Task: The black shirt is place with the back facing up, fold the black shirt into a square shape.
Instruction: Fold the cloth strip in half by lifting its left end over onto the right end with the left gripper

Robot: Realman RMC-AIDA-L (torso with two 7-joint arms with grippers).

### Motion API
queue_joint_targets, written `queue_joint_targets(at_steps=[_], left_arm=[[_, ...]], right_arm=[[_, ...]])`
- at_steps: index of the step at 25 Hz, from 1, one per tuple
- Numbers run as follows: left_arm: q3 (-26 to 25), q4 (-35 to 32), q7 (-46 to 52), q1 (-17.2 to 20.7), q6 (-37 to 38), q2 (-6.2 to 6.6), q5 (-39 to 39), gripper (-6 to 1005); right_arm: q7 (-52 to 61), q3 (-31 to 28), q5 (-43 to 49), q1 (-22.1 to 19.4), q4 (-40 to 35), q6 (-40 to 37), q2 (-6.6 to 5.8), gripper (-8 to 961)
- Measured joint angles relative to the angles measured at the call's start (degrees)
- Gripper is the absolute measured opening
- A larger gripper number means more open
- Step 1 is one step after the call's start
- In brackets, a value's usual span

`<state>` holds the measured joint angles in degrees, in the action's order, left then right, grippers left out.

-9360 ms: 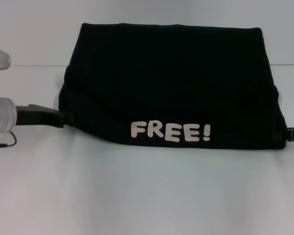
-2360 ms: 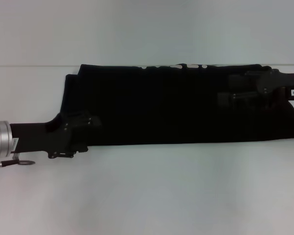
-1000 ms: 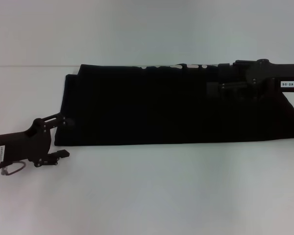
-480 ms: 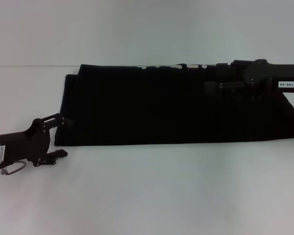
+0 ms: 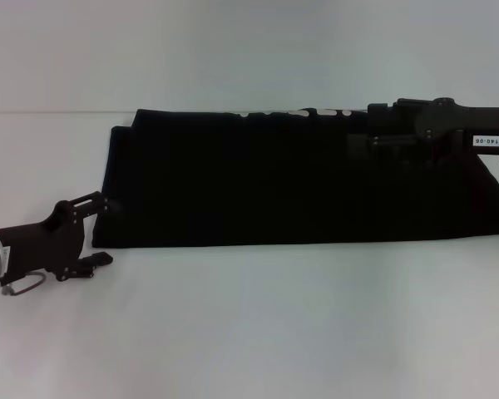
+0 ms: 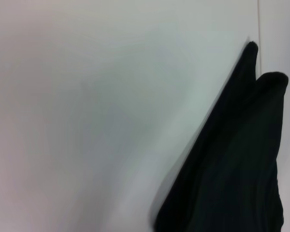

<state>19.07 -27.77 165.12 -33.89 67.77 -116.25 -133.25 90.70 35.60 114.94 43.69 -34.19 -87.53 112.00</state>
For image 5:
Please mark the black t-shirt with white print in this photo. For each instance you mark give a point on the black t-shirt with white print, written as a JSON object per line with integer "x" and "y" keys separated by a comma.
{"x": 274, "y": 187}

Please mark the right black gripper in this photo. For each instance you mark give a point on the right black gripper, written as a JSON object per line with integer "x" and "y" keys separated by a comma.
{"x": 470, "y": 124}

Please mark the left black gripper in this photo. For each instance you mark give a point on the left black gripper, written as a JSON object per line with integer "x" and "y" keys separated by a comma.
{"x": 37, "y": 245}

